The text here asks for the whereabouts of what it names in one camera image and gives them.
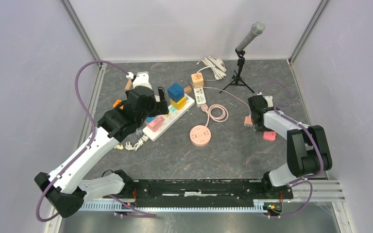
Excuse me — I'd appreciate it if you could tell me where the pink red plug adapter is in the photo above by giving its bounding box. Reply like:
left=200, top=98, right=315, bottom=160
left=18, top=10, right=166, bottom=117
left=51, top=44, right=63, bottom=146
left=263, top=131, right=276, bottom=141

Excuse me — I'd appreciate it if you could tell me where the pink round socket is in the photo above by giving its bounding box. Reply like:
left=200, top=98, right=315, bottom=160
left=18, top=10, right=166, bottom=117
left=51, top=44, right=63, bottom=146
left=189, top=125, right=212, bottom=147

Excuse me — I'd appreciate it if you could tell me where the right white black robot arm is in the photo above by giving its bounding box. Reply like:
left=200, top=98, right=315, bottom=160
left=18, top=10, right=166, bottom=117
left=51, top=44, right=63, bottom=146
left=248, top=94, right=333, bottom=198

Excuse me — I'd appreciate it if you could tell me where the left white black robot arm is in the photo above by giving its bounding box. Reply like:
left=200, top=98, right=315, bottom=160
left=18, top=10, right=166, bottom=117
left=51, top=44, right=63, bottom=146
left=34, top=86, right=169, bottom=222

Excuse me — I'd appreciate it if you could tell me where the small blue plug adapter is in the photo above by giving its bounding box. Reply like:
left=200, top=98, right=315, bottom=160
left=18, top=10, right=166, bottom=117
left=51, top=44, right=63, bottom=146
left=145, top=116, right=155, bottom=124

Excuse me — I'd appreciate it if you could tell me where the pink plug adapter on strip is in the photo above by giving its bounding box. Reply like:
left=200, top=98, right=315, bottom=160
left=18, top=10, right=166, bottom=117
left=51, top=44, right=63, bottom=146
left=146, top=116, right=165, bottom=132

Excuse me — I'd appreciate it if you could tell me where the orange wooden cube socket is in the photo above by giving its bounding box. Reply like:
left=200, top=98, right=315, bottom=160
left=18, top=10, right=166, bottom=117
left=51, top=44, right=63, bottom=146
left=191, top=72, right=204, bottom=88

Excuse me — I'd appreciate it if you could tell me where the blue cube adapter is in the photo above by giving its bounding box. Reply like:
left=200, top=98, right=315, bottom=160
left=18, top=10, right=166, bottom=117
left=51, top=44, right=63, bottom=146
left=168, top=83, right=185, bottom=102

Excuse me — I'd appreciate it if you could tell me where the white long power strip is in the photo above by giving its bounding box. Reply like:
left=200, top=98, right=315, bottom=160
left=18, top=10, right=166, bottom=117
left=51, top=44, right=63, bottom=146
left=142, top=94, right=195, bottom=142

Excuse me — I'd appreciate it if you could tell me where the yellow cube adapter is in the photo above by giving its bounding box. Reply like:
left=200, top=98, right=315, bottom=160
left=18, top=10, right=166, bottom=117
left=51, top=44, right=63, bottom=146
left=170, top=96, right=187, bottom=110

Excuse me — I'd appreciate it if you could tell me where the orange power strip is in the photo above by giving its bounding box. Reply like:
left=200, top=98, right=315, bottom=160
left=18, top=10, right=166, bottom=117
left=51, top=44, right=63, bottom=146
left=113, top=100, right=123, bottom=109

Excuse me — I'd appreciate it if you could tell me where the small brown wooden block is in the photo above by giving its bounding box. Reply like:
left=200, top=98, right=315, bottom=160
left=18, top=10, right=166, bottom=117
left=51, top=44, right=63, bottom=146
left=184, top=86, right=192, bottom=94

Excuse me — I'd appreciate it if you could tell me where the black tripod microphone stand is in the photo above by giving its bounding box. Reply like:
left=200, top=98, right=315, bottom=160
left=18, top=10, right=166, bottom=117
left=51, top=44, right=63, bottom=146
left=219, top=50, right=255, bottom=93

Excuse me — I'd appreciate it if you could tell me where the white green small power strip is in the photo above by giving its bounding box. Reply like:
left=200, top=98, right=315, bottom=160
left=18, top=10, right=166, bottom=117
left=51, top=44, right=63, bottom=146
left=193, top=87, right=206, bottom=108

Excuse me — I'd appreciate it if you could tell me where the grey handheld microphone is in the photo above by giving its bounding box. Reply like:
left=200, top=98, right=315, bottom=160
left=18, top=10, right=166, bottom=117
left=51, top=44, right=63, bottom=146
left=235, top=21, right=266, bottom=53

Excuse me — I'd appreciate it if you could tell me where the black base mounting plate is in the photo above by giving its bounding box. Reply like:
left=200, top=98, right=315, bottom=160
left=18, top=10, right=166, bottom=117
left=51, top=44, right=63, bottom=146
left=116, top=179, right=293, bottom=207

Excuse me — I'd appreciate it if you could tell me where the orange square plug with cable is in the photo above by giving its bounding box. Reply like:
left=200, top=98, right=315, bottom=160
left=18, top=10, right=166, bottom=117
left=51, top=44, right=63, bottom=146
left=204, top=86, right=253, bottom=127

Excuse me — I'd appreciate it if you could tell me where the white strip cable with plug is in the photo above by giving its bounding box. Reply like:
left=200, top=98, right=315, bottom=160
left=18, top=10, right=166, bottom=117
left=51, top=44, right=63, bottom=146
left=114, top=134, right=150, bottom=152

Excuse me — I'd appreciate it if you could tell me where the pink coiled cable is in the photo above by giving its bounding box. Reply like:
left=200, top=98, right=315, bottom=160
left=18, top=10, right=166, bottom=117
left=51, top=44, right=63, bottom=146
left=201, top=103, right=230, bottom=127

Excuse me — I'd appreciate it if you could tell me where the white bundled cable top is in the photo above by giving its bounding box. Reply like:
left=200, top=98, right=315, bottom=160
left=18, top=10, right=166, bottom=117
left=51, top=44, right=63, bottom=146
left=197, top=56, right=228, bottom=81

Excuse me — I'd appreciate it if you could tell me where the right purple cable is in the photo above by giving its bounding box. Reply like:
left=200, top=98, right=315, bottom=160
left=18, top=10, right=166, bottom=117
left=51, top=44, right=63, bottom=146
left=257, top=82, right=327, bottom=219

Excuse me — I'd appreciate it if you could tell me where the purple cable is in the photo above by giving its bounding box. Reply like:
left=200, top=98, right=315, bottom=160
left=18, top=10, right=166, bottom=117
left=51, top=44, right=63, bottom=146
left=257, top=82, right=327, bottom=219
left=35, top=60, right=156, bottom=223

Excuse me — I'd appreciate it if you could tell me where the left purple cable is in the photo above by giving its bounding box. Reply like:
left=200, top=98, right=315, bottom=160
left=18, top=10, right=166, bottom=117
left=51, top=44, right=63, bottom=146
left=35, top=60, right=156, bottom=223

